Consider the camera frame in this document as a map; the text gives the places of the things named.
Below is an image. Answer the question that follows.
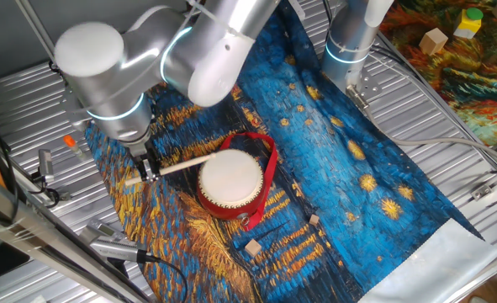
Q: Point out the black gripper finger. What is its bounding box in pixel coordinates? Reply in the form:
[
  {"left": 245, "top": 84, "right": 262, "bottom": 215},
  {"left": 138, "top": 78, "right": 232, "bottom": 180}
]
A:
[
  {"left": 149, "top": 156, "right": 161, "bottom": 183},
  {"left": 137, "top": 154, "right": 151, "bottom": 183}
]

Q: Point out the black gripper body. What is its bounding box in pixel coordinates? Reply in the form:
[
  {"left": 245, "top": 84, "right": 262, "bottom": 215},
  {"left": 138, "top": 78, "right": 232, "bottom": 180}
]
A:
[{"left": 130, "top": 141, "right": 161, "bottom": 163}]

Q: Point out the pale wooden drumstick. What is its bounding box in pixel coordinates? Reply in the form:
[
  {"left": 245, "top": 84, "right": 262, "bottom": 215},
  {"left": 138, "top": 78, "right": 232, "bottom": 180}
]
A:
[{"left": 124, "top": 151, "right": 218, "bottom": 187}]

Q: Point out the red drum with white skin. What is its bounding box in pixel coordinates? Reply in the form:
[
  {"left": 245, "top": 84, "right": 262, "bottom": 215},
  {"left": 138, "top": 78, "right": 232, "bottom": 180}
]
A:
[{"left": 196, "top": 147, "right": 270, "bottom": 222}]

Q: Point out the glue stick with orange cap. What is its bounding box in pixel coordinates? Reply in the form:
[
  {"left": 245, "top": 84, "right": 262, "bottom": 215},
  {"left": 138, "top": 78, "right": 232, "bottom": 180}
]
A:
[{"left": 62, "top": 134, "right": 87, "bottom": 161}]

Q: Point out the small silver box device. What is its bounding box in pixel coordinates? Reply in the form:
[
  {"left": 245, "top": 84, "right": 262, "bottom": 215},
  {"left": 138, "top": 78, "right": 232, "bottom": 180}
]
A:
[{"left": 37, "top": 149, "right": 56, "bottom": 184}]

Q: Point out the blue starry night painted cloth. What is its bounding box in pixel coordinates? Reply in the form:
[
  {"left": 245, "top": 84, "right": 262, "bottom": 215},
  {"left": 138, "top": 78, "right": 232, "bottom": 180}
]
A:
[{"left": 83, "top": 0, "right": 497, "bottom": 303}]

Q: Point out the orange green painted cloth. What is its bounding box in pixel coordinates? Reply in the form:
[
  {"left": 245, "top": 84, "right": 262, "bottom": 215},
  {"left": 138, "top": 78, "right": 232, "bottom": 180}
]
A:
[{"left": 378, "top": 0, "right": 497, "bottom": 146}]

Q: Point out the yellow block with green cap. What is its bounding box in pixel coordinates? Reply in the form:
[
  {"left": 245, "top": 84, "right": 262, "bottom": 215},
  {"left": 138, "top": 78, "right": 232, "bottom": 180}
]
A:
[{"left": 453, "top": 7, "right": 484, "bottom": 40}]

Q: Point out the silver depth camera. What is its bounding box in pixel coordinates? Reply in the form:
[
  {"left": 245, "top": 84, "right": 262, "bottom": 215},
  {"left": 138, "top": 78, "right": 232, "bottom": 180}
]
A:
[{"left": 90, "top": 237, "right": 148, "bottom": 264}]

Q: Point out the black depth camera cable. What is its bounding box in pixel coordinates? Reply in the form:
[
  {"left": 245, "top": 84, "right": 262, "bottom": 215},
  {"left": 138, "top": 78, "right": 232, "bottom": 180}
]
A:
[{"left": 136, "top": 250, "right": 189, "bottom": 303}]

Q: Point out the black looped cable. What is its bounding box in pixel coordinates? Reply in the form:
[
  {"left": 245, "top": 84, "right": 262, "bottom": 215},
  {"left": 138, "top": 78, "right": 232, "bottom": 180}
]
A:
[{"left": 27, "top": 174, "right": 62, "bottom": 207}]

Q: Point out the red drum strap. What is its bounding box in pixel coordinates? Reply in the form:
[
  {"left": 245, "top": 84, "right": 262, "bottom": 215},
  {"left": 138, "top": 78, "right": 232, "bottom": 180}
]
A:
[{"left": 219, "top": 131, "right": 279, "bottom": 231}]

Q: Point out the aluminium frame bar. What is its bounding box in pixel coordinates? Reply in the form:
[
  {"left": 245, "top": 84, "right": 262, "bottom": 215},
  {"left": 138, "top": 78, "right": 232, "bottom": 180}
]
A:
[{"left": 0, "top": 166, "right": 152, "bottom": 303}]

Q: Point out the grey metal frame rod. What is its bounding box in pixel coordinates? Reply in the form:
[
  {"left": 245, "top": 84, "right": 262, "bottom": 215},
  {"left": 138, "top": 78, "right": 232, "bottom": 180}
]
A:
[{"left": 14, "top": 0, "right": 60, "bottom": 60}]

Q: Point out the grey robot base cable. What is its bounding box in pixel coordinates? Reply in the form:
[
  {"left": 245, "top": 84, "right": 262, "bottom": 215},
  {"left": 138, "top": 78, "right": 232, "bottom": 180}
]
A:
[{"left": 346, "top": 83, "right": 497, "bottom": 169}]

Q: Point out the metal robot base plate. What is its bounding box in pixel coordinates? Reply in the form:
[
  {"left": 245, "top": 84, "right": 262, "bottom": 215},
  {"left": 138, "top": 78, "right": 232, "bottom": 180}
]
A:
[{"left": 344, "top": 69, "right": 383, "bottom": 100}]

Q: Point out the aluminium profile with bracket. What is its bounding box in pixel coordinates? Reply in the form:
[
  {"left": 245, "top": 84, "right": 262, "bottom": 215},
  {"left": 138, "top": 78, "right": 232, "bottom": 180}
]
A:
[{"left": 470, "top": 162, "right": 497, "bottom": 201}]

